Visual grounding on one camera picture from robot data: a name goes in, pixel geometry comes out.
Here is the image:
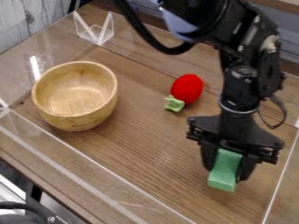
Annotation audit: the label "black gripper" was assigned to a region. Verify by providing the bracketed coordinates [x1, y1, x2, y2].
[187, 112, 284, 181]

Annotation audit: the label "green rectangular block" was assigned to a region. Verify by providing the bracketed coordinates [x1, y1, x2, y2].
[208, 149, 243, 192]

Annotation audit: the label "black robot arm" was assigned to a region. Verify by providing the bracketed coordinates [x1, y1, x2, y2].
[157, 0, 285, 181]

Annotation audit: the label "light wooden bowl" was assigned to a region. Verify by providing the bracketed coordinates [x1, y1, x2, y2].
[32, 60, 117, 131]

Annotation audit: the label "red plush strawberry toy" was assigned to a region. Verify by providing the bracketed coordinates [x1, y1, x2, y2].
[164, 73, 203, 112]

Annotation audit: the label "clear acrylic enclosure wall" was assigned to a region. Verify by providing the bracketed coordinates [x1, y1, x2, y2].
[0, 99, 195, 224]

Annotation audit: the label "black cable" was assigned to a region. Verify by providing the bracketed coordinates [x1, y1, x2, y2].
[114, 0, 200, 56]

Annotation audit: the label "black metal table bracket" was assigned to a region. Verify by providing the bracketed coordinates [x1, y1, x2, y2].
[25, 184, 68, 224]

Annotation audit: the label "clear acrylic corner bracket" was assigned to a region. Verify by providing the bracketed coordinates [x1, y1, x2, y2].
[72, 11, 114, 46]

